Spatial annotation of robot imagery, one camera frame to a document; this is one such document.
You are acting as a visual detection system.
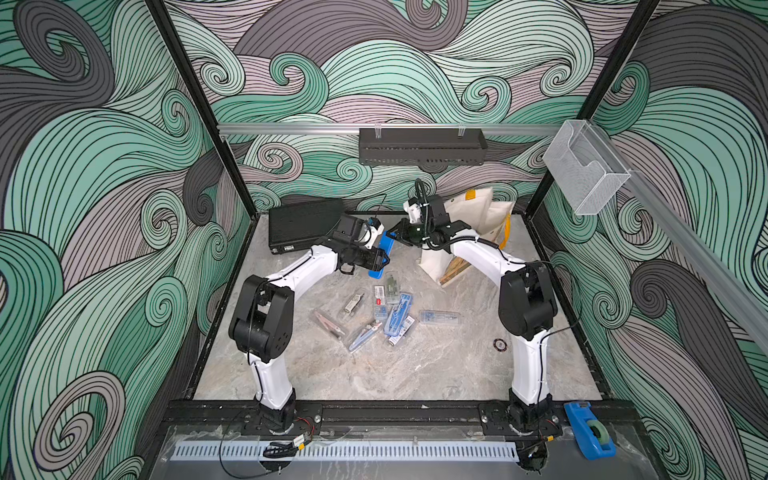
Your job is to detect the clear case red label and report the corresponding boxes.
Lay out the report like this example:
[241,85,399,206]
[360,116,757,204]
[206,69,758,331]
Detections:
[373,285,387,322]

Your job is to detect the clear flat compass case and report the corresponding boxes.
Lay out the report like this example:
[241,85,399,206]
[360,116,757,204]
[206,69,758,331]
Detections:
[419,310,461,326]

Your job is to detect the blue tape dispenser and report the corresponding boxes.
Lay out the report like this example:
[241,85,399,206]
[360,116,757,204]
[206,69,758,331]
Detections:
[564,401,616,461]

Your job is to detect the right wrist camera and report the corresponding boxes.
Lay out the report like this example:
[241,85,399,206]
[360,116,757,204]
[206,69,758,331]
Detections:
[404,179,429,225]

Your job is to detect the clear case pink compass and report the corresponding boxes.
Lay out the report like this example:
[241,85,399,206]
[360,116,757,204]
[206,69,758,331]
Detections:
[312,310,347,340]

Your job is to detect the black briefcase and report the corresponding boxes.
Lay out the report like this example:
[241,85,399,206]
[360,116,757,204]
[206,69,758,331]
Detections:
[268,199,344,255]

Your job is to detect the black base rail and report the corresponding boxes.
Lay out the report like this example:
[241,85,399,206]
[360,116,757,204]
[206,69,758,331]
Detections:
[161,400,569,437]

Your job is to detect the white slotted cable duct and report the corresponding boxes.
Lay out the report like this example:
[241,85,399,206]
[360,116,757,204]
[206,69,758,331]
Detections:
[169,440,519,462]

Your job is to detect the small clear case silver compass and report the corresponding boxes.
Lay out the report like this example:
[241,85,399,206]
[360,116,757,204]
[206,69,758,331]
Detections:
[342,292,364,315]

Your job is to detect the clear wall bin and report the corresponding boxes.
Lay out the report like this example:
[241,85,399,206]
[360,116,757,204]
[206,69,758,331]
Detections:
[543,120,631,216]

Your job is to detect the blue compass set package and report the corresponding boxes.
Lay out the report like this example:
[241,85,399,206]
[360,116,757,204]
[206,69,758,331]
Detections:
[384,292,413,337]

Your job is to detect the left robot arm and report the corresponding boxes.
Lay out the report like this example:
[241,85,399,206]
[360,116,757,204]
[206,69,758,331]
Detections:
[228,214,389,432]

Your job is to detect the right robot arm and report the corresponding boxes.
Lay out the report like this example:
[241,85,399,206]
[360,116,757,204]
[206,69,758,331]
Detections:
[387,195,558,432]

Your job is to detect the wooden ruler set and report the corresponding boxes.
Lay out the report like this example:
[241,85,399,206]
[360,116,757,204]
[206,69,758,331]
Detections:
[438,257,471,286]

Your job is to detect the white canvas bag yellow handles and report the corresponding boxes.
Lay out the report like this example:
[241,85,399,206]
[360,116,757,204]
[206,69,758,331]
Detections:
[419,187,515,284]

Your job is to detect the black wall shelf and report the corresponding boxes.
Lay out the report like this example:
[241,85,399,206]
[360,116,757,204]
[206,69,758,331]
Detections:
[358,127,488,168]

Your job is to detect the clear case green label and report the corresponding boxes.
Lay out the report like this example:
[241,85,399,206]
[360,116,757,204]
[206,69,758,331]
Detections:
[385,274,400,305]

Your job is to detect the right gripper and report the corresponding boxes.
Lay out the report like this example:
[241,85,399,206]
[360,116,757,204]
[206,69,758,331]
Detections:
[385,220,434,247]

